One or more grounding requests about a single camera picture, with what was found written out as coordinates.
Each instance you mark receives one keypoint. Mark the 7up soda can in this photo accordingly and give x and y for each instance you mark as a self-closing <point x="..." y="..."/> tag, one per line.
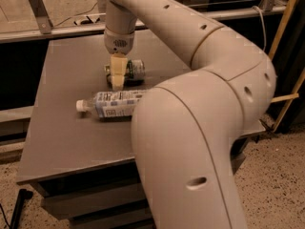
<point x="135" y="72"/>

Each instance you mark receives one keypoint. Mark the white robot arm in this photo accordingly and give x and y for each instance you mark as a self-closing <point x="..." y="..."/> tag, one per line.
<point x="183" y="129"/>

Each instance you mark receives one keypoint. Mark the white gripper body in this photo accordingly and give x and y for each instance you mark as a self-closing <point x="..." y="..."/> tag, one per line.
<point x="118" y="43"/>

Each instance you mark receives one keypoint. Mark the wooden ladder frame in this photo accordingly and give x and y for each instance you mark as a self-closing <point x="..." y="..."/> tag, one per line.
<point x="288" y="55"/>

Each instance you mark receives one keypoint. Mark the metal railing bar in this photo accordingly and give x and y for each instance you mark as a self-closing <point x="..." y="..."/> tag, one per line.
<point x="96" y="28"/>

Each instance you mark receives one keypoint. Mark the left metal bracket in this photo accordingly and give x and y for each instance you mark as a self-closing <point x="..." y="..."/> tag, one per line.
<point x="42" y="18"/>

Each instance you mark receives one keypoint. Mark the black stand foot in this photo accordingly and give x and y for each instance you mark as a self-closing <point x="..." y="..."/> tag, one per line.
<point x="23" y="195"/>

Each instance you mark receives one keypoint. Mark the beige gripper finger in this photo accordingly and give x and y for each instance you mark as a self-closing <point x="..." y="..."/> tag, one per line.
<point x="119" y="63"/>

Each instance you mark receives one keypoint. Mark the grey drawer cabinet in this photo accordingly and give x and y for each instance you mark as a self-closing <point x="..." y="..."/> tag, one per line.
<point x="83" y="166"/>

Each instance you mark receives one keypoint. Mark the clear plastic water bottle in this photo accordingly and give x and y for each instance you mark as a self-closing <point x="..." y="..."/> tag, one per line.
<point x="111" y="104"/>

